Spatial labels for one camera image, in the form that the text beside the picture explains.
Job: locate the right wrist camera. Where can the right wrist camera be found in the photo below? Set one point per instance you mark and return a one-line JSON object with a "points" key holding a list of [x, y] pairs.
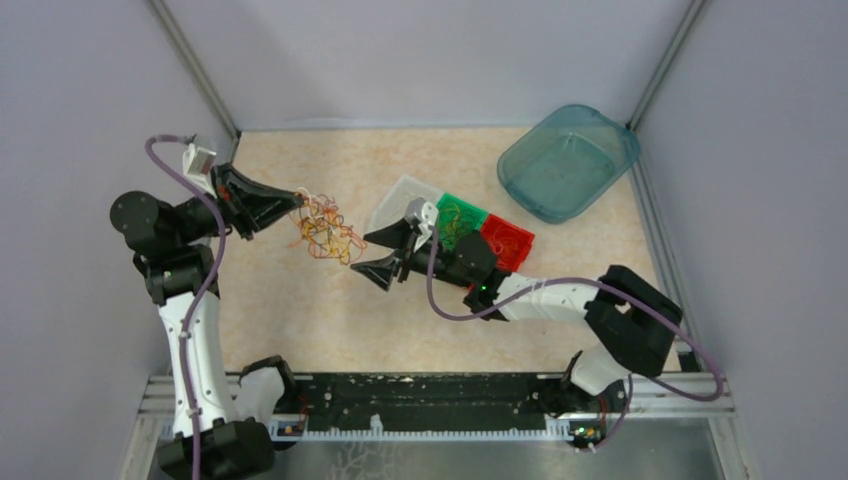
{"points": [[421, 215]]}

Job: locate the white plastic bin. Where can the white plastic bin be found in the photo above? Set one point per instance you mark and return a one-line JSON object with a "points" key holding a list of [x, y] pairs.
{"points": [[394, 204]]}

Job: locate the teal transparent tub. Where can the teal transparent tub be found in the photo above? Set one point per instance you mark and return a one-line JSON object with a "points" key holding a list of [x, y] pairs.
{"points": [[567, 161]]}

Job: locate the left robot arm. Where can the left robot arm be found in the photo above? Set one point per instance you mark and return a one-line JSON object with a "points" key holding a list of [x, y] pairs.
{"points": [[216, 435]]}

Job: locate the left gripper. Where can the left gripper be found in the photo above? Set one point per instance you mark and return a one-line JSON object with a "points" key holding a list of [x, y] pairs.
{"points": [[250, 205]]}

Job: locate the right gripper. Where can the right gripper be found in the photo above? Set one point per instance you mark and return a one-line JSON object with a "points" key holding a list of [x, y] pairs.
{"points": [[397, 236]]}

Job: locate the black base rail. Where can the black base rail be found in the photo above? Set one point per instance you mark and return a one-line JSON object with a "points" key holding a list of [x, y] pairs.
{"points": [[452, 402]]}

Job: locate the red plastic bin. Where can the red plastic bin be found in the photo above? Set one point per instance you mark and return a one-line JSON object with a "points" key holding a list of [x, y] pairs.
{"points": [[509, 242]]}

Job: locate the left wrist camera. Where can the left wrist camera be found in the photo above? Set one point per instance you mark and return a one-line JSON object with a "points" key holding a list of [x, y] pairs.
{"points": [[197, 163]]}

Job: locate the green plastic bin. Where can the green plastic bin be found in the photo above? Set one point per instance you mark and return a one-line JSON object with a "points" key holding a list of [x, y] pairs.
{"points": [[456, 219]]}

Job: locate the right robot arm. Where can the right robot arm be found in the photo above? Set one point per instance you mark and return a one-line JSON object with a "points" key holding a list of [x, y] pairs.
{"points": [[634, 324]]}

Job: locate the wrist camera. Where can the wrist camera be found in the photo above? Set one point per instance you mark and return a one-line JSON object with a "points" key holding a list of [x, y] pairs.
{"points": [[197, 163], [421, 215]]}

